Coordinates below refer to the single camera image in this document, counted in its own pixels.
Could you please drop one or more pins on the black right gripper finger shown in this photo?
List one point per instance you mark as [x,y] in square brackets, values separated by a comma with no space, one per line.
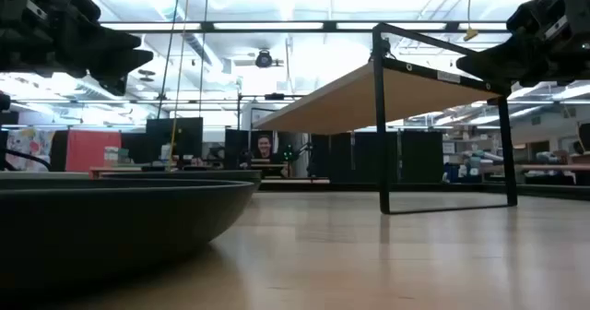
[539,15]
[502,63]

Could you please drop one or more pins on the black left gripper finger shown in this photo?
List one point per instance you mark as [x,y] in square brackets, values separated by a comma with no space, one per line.
[87,28]
[122,65]

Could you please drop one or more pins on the sage green plate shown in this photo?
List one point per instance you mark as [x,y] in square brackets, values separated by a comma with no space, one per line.
[41,174]

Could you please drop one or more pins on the red partition panel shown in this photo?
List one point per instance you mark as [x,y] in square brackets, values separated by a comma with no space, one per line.
[92,151]

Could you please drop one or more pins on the wooden top table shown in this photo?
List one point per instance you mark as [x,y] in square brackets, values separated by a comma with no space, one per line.
[115,170]

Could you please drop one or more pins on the colourful poster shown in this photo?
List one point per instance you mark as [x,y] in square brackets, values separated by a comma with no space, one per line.
[27,148]

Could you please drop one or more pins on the black room partition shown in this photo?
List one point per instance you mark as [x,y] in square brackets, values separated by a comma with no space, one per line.
[415,158]

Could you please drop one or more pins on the person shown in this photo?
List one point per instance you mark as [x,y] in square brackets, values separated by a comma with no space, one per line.
[264,147]

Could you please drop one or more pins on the black overhead camera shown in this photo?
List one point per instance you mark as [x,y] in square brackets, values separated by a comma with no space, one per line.
[263,59]

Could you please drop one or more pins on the wooden shelf with black frame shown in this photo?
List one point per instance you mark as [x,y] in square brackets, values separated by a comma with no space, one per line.
[350,102]

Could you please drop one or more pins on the black aluminium rig frame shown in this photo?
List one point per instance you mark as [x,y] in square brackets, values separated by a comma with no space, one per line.
[329,26]

